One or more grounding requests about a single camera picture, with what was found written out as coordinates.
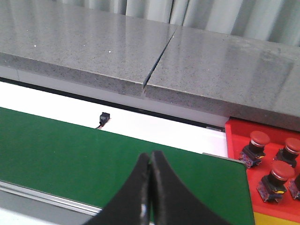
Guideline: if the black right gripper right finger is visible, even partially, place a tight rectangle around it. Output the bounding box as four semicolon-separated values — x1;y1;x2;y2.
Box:
151;150;229;225

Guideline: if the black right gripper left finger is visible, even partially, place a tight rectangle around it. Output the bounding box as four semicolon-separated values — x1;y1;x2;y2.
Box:
85;153;150;225

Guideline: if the red mushroom push button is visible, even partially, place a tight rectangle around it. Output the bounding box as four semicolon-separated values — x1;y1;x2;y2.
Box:
288;174;300;200
274;137;300;168
257;160;295;203
239;130;270;169

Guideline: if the green conveyor belt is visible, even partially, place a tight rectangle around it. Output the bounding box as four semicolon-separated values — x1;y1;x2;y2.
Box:
0;108;255;225

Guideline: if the yellow plastic tray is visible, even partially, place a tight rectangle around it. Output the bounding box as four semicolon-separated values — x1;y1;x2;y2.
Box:
254;212;300;225

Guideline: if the grey stone slab shelf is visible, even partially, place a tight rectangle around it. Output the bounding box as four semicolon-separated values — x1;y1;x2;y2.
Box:
0;0;300;131

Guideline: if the grey curtain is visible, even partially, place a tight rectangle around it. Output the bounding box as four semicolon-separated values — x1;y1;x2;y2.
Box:
64;0;300;47

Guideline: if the aluminium conveyor side rail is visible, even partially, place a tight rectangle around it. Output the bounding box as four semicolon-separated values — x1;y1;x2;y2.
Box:
0;181;102;216

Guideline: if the black sensor with cable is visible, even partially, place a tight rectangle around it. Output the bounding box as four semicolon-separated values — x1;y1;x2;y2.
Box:
96;112;110;129

